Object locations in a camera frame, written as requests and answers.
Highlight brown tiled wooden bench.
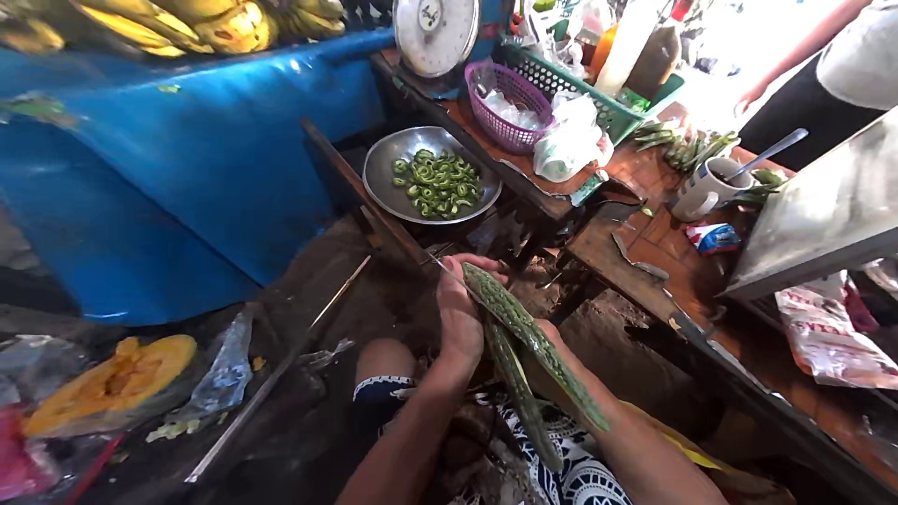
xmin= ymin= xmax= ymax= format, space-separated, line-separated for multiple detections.
xmin=565 ymin=144 xmax=898 ymax=502

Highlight white striped mug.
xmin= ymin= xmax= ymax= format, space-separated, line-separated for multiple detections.
xmin=671 ymin=156 xmax=755 ymax=224

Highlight person's left forearm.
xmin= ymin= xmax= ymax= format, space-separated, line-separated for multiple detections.
xmin=335 ymin=354 xmax=481 ymax=505

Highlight dark wooden plank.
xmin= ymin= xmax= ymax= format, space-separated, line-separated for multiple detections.
xmin=300 ymin=117 xmax=432 ymax=266

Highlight bundle of green vegetables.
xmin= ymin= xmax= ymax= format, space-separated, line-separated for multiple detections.
xmin=631 ymin=119 xmax=741 ymax=175

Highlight long green bitter melon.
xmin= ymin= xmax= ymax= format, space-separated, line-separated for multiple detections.
xmin=462 ymin=262 xmax=611 ymax=432

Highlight person's right hand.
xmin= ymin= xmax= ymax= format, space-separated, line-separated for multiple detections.
xmin=536 ymin=319 xmax=571 ymax=362

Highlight white plastic bag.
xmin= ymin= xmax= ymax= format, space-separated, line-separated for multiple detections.
xmin=533 ymin=91 xmax=615 ymax=184

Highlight pile of green melon slices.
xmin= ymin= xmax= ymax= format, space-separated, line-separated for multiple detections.
xmin=392 ymin=149 xmax=484 ymax=219

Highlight pink plastic bag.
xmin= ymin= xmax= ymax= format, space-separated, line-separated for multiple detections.
xmin=0 ymin=403 xmax=63 ymax=500

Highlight green plastic basket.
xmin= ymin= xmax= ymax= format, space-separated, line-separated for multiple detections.
xmin=497 ymin=43 xmax=686 ymax=146

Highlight person's left hand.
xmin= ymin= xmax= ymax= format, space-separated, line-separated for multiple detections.
xmin=436 ymin=253 xmax=509 ymax=374

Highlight person's legs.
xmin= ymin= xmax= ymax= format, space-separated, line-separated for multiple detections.
xmin=353 ymin=339 xmax=636 ymax=505

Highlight white bottle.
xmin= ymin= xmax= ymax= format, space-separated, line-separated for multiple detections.
xmin=594 ymin=0 xmax=666 ymax=98

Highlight pile of yellow green bananas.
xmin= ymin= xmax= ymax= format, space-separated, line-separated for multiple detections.
xmin=0 ymin=0 xmax=346 ymax=58

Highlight purple plastic basket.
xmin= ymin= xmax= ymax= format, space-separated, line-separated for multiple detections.
xmin=464 ymin=59 xmax=555 ymax=155

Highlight round metal bowl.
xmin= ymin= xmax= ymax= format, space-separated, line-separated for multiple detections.
xmin=362 ymin=126 xmax=504 ymax=225

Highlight brown wooden table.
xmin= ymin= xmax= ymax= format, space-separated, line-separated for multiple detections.
xmin=370 ymin=48 xmax=650 ymax=222

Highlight blue tarp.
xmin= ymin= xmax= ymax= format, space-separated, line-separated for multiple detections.
xmin=0 ymin=28 xmax=397 ymax=327

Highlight long thin wooden stick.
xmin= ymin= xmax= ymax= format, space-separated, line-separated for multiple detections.
xmin=184 ymin=254 xmax=373 ymax=485

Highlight grey metal box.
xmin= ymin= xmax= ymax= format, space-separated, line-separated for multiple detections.
xmin=721 ymin=108 xmax=898 ymax=303

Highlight person's right forearm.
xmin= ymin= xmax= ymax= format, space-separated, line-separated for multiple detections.
xmin=554 ymin=344 xmax=731 ymax=505

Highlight half orange pumpkin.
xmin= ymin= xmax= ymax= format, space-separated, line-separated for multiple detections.
xmin=24 ymin=334 xmax=198 ymax=440

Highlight dark green slim bitter melon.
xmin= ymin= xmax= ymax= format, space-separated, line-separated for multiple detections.
xmin=484 ymin=314 xmax=564 ymax=473

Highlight red blue white packet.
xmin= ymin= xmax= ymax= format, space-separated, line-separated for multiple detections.
xmin=685 ymin=222 xmax=742 ymax=256

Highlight orange bottle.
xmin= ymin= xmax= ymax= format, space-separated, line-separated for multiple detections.
xmin=588 ymin=24 xmax=620 ymax=84

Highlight metal spoon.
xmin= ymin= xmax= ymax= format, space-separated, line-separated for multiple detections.
xmin=724 ymin=128 xmax=810 ymax=183

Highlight brown bottle with red cap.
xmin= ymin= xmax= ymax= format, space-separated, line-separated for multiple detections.
xmin=623 ymin=0 xmax=695 ymax=102

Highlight clear bags in basket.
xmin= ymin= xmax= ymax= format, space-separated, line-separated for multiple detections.
xmin=477 ymin=80 xmax=544 ymax=131

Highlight red white printed packet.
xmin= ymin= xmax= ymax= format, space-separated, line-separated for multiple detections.
xmin=775 ymin=272 xmax=898 ymax=390

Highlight clear crumpled plastic bag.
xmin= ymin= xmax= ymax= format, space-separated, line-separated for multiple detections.
xmin=166 ymin=309 xmax=253 ymax=425

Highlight thin metal knife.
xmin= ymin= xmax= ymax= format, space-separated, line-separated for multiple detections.
xmin=429 ymin=253 xmax=486 ymax=305

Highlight round white dial scale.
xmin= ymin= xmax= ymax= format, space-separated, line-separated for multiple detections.
xmin=393 ymin=0 xmax=482 ymax=79

